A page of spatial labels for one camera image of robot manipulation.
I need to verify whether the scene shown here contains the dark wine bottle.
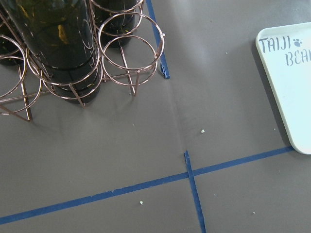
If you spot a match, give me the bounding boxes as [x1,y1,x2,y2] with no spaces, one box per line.
[0,0,100,104]
[93,0,137,48]

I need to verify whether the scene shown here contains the dark wine bottle rear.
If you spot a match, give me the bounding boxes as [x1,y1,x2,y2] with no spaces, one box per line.
[93,0,137,48]

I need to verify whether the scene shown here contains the cream bear tray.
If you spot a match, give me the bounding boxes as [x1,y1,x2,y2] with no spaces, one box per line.
[255,22,311,155]

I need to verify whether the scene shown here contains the dark wine bottle front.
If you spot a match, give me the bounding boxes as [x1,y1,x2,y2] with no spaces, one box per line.
[0,0,100,104]

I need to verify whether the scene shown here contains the copper wire bottle rack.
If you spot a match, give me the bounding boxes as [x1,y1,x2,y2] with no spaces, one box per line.
[0,0,165,121]

